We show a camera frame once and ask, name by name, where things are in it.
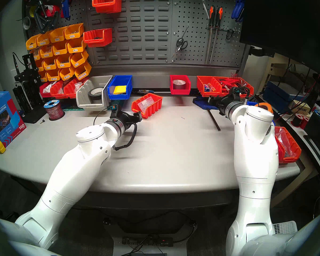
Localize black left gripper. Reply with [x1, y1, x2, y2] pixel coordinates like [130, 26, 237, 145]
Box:
[119, 111, 143, 131]

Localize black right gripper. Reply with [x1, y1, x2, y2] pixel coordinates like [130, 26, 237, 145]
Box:
[209, 94, 234, 115]

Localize clear bag of screws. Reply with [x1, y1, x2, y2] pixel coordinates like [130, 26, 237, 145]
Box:
[137, 96, 154, 110]

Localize orange-red bin holding screw bag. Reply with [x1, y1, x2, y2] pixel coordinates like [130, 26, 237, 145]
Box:
[131, 93, 163, 119]

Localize red bin holding tape roll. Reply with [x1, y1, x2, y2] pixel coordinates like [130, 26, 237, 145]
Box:
[170, 75, 191, 95]

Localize blue bar clamp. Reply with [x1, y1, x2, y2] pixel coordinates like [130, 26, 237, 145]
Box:
[193, 96, 222, 110]

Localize orange-red bin with red tools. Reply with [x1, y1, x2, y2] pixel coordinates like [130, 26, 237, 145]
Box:
[213, 77, 240, 97]

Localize black flat metal bar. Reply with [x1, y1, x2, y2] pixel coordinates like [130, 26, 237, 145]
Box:
[207, 109, 221, 131]

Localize orange-red bin with blue packet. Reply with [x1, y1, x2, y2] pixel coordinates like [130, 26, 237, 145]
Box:
[197, 76, 222, 97]

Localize large blue plastic bin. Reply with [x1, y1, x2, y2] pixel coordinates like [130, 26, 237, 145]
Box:
[107, 75, 133, 100]

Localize black tape roll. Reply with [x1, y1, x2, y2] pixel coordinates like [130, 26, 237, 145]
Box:
[88, 87, 105, 104]

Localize grey pegboard panel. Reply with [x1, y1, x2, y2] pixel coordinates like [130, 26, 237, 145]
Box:
[171, 0, 247, 68]
[21, 0, 92, 66]

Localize orange tape roll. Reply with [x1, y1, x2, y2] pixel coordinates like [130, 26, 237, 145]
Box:
[254, 102, 273, 113]

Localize grey plastic bin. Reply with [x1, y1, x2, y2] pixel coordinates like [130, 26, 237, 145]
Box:
[76, 75, 113, 111]

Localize dark blue crate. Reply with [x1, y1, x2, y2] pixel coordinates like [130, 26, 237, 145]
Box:
[263, 81, 294, 113]

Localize green cutting mat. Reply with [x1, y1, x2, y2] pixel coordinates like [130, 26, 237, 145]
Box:
[63, 99, 120, 112]

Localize black pegboard hook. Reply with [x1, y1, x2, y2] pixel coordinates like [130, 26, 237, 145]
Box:
[225, 28, 241, 40]

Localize small red parts bin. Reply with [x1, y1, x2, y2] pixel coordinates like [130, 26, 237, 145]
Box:
[39, 82, 54, 98]
[50, 81, 66, 99]
[63, 78, 87, 99]

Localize crumpled clear plastic bag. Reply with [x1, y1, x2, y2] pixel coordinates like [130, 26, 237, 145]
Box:
[275, 129, 294, 156]

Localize dark red plastic bin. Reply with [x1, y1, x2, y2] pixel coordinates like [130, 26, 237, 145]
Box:
[276, 141, 286, 163]

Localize brown cardboard box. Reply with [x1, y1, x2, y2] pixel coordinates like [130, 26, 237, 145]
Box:
[289, 99, 311, 116]

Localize red and black spool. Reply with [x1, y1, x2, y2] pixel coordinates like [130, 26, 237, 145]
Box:
[292, 113, 310, 129]

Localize orange-red bin with plastic bag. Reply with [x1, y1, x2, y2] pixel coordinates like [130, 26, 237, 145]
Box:
[274, 126, 302, 164]

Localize blue spring clamps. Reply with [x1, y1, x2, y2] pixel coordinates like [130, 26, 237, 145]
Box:
[231, 0, 245, 22]

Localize black monitor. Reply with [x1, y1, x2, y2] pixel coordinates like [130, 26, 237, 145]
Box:
[239, 0, 320, 77]

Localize black metal stand device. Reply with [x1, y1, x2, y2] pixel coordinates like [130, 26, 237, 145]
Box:
[12, 53, 47, 124]

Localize black power strip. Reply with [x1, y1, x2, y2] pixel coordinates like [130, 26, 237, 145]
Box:
[122, 236, 174, 246]

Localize blue cleaning cloths box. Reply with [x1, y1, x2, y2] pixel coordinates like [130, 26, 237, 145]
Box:
[0, 86, 26, 148]

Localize black and red clamp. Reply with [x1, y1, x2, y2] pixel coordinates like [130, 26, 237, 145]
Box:
[29, 0, 62, 33]

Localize white grille device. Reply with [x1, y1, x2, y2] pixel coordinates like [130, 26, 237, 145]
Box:
[272, 221, 298, 234]

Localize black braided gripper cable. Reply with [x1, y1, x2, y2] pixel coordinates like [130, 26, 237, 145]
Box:
[113, 122, 138, 151]

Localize red handled tool pack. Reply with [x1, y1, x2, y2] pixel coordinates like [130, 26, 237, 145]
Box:
[219, 79, 239, 89]

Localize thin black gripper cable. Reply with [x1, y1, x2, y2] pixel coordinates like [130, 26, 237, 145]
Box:
[235, 86, 251, 101]

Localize orange-red bin with wires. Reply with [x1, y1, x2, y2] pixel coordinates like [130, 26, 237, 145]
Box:
[231, 77, 254, 98]

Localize black handled scissors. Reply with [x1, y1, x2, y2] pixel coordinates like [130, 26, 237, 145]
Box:
[171, 24, 189, 58]

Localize beige wooden shelf frame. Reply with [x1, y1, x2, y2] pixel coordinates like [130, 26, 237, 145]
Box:
[256, 55, 291, 93]

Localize red wire spool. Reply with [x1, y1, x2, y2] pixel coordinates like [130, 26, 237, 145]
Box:
[44, 99, 65, 121]

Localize grey louvred wall panel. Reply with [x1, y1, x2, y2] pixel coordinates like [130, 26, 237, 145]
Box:
[85, 0, 174, 65]

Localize empty orange-red wall bin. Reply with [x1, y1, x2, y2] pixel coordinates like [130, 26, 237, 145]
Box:
[92, 0, 122, 14]
[83, 28, 113, 48]

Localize orange-handled screwdrivers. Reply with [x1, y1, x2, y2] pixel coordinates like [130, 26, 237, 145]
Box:
[209, 7, 223, 64]

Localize orange black handled file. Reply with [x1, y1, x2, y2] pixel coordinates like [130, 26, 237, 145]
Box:
[204, 6, 216, 64]

